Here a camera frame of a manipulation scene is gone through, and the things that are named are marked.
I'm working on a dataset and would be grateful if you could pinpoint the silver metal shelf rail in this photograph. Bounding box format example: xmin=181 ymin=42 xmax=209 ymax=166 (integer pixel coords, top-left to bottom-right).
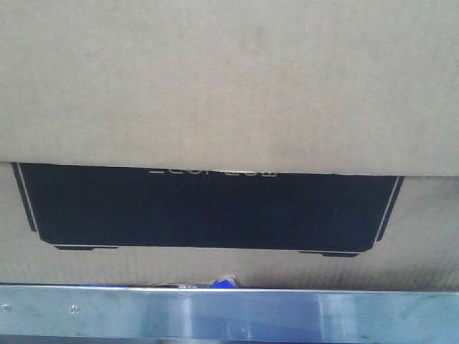
xmin=1 ymin=285 xmax=458 ymax=343

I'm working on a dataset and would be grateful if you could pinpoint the brown cardboard box black print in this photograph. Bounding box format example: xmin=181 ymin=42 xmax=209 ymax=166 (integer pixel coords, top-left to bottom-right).
xmin=1 ymin=1 xmax=458 ymax=291

